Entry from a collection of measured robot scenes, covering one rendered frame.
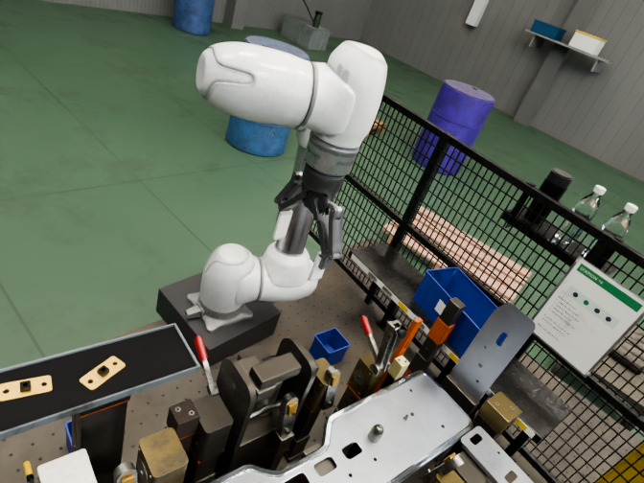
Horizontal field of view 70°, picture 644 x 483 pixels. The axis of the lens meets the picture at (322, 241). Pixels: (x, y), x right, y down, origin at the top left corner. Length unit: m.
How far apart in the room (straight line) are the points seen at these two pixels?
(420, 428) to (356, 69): 0.98
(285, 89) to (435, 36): 11.44
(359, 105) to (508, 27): 10.69
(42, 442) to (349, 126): 1.18
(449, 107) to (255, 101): 5.20
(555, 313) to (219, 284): 1.07
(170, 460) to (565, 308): 1.20
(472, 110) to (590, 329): 4.47
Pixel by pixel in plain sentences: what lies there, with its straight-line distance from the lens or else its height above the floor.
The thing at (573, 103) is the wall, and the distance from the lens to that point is 10.89.
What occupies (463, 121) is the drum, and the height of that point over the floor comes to 0.71.
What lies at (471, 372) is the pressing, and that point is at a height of 1.07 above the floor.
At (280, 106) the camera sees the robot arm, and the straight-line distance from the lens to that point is 0.72.
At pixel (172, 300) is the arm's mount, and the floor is 0.81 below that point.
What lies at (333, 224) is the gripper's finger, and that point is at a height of 1.59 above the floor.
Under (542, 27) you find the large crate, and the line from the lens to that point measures 10.47.
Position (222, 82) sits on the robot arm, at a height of 1.79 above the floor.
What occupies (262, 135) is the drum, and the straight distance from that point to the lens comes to 4.69.
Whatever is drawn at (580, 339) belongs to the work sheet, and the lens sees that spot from 1.64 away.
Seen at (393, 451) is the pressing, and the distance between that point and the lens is 1.30.
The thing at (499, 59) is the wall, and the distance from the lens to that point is 11.39.
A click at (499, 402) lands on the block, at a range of 1.51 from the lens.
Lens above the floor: 2.00
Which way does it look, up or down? 32 degrees down
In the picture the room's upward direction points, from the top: 20 degrees clockwise
